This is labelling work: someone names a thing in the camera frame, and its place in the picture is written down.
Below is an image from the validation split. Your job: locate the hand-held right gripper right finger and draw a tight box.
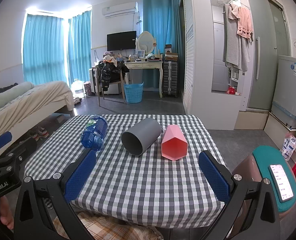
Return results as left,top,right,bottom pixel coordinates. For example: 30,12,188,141
198,150,282,240

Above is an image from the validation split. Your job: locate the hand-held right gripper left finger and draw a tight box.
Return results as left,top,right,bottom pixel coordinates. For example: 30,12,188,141
13,148,97,240

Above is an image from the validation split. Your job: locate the pink hexagonal cup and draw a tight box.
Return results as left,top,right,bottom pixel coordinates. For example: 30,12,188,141
161,125,188,161

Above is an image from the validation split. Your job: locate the grey cup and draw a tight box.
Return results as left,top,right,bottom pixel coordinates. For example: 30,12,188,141
121,118,162,156

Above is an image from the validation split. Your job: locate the person's left hand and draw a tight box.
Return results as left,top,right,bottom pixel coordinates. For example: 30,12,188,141
0,195,15,231

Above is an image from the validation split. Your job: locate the pair of sneakers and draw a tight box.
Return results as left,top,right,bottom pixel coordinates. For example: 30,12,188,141
29,127,50,141

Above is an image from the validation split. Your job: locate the blue plastic water bottle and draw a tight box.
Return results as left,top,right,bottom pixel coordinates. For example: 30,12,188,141
80,114,108,152

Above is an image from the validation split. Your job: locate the brown stool with teal cushion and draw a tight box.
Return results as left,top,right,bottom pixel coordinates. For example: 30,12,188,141
231,145,296,240

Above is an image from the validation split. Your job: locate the pale green duvet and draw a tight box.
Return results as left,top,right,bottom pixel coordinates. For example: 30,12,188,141
0,81,35,113

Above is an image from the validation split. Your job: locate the dark clothing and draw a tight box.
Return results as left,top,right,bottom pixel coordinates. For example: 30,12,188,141
0,83,19,95

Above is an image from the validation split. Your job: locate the bed with cream blanket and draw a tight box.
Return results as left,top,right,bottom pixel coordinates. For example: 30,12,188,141
0,81,75,143

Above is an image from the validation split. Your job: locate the plaid beige blanket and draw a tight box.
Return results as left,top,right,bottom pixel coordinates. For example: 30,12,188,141
52,211,164,240

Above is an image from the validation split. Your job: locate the grey white checkered tablecloth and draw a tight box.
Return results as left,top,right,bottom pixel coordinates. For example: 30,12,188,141
24,114,229,229

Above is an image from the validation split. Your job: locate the smartphone with lit screen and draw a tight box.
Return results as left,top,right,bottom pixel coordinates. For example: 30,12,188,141
268,164,294,202

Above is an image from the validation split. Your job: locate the white detergent bag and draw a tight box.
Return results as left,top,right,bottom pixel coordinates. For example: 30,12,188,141
279,133,296,161

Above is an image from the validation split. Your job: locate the clear large water jug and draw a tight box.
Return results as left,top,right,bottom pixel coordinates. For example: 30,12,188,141
72,79,85,98

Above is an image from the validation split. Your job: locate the white mini fridge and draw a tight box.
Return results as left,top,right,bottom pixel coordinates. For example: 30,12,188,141
89,67,123,96

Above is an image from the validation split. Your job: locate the blue plastic laundry basket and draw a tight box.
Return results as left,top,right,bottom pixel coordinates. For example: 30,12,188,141
124,82,144,104

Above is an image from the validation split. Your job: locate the wooden chair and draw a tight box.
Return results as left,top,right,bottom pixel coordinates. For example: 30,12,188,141
96,65,126,107

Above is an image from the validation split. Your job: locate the wide teal window curtain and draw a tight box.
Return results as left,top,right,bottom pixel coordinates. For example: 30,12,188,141
22,13,69,86

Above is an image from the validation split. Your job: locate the black jacket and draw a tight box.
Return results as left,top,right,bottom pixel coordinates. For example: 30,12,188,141
98,61,130,93

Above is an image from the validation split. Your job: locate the grey ribbed suitcase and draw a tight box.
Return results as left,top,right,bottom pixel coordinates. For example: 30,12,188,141
162,60,179,97

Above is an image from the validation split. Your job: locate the white wardrobe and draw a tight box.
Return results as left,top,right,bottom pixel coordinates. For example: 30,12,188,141
179,0,249,131

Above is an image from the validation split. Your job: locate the white washing machine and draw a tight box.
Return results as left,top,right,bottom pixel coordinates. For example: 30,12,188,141
270,55,296,131

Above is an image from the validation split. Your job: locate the narrow teal window curtain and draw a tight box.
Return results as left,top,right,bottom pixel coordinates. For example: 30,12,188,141
68,11,92,96

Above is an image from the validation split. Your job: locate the wardrobe mirror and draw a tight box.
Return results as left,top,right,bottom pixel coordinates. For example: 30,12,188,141
209,0,246,97

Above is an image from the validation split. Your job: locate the white dressing table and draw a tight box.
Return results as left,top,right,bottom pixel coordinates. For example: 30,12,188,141
124,60,163,98

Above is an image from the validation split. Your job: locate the cardboard box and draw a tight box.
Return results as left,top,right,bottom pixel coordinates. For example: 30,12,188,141
164,44,179,61

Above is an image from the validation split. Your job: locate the grey hanging towel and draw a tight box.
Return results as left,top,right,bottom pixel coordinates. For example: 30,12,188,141
223,4,250,71

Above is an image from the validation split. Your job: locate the black television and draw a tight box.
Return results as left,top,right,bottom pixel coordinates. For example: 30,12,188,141
107,31,137,52

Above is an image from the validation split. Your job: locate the frosted glass sliding door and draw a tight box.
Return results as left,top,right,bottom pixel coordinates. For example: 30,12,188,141
242,0,291,112

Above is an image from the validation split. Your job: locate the white oval vanity mirror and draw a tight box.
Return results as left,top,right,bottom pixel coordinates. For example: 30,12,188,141
137,31,157,55

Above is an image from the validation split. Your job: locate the pink hanging towel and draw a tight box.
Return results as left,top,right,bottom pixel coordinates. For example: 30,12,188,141
231,4,254,42

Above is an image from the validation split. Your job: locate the tall dark teal curtain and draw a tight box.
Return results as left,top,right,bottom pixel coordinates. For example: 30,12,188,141
142,0,183,89

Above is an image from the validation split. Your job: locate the white air conditioner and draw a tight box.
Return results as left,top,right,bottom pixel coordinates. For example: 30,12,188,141
102,1,139,18

